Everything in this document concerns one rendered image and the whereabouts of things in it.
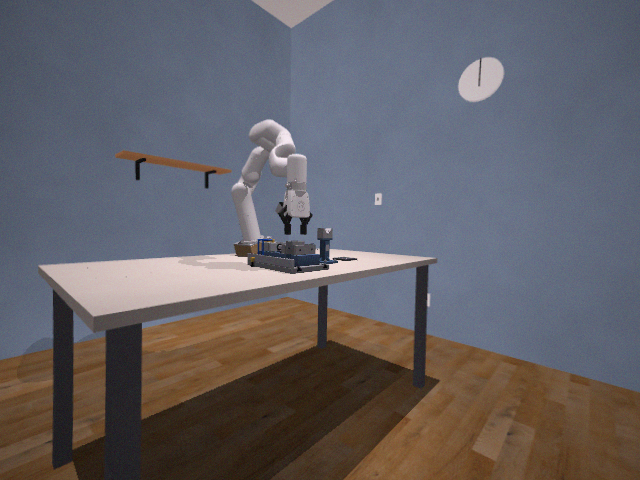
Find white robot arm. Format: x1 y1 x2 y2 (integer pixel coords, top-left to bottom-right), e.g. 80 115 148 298
231 120 307 244

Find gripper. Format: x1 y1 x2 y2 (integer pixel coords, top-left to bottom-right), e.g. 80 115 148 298
278 189 313 235

